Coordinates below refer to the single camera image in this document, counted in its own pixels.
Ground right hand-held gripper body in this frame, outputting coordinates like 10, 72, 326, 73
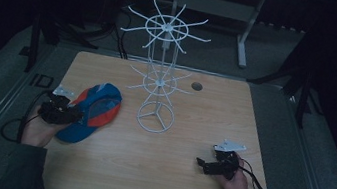
206, 136, 248, 183

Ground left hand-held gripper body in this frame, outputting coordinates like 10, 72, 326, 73
38, 82, 89, 130

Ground blue and orange cap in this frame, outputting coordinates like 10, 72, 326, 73
53, 76, 125, 151

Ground white wire hook rack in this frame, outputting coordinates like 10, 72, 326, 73
105, 0, 217, 140

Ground person's right hand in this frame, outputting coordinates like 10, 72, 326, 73
213, 150, 255, 189

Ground person's left hand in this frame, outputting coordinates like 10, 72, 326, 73
19, 103, 71, 152

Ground black tripod stand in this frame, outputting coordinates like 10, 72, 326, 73
23, 10, 104, 83
241, 49, 333, 133

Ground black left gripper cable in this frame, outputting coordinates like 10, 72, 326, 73
0, 83, 56, 149

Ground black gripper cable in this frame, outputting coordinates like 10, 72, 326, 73
0, 83, 56, 149
234, 157, 291, 189

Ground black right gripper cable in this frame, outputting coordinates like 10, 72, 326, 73
234, 157, 291, 189

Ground black floor cables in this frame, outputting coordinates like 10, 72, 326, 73
94, 0, 137, 61

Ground white metal desk frame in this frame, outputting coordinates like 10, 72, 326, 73
163, 0, 267, 71

